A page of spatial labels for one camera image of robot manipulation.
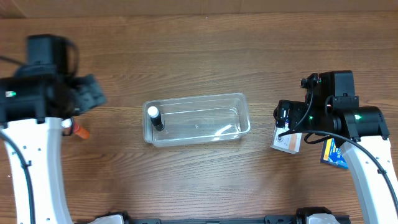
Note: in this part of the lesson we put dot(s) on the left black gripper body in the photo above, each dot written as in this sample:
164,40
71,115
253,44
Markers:
90,92

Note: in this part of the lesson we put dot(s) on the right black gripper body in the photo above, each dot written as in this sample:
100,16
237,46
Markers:
285,112

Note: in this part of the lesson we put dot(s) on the white plaster box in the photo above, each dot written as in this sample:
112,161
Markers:
289,143

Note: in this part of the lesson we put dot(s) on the orange bottle white cap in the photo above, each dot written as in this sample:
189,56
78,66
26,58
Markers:
70,127

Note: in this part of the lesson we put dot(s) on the blue yellow box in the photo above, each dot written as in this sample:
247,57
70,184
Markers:
332,155

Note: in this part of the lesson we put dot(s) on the black bottle white cap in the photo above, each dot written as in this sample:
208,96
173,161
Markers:
155,117

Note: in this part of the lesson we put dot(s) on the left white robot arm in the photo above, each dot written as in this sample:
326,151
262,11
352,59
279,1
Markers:
32,111

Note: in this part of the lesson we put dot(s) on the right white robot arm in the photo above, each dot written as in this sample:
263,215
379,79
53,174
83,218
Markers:
362,135

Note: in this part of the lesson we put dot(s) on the clear plastic container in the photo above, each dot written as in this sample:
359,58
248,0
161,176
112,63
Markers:
197,119

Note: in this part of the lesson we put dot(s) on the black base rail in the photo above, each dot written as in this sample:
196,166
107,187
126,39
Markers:
302,215

